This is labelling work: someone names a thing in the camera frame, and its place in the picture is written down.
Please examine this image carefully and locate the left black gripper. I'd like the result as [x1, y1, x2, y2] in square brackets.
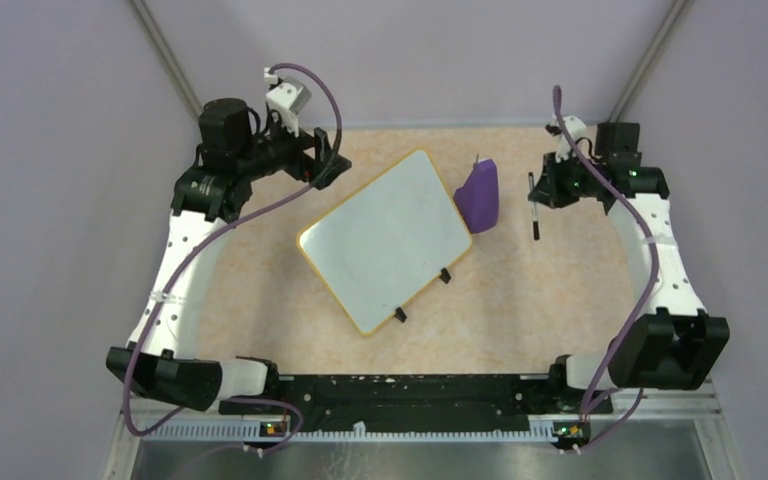
[237, 110, 351, 190]

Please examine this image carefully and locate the yellow-framed whiteboard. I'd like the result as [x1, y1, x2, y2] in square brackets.
[296, 149, 473, 335]

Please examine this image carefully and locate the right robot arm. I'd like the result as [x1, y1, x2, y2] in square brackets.
[528, 116, 730, 412]

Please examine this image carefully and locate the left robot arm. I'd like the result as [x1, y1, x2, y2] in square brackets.
[106, 98, 351, 414]

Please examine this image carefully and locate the purple eraser holder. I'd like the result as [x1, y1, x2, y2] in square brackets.
[453, 158, 500, 234]

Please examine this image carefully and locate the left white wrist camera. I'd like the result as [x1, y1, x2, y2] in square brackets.
[264, 69, 311, 137]

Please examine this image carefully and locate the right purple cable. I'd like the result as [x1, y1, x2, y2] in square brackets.
[550, 84, 660, 452]

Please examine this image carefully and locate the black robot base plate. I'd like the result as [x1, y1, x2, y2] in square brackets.
[218, 373, 584, 433]

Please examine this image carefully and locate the white cable duct rail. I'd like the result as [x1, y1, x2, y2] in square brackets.
[146, 420, 557, 443]

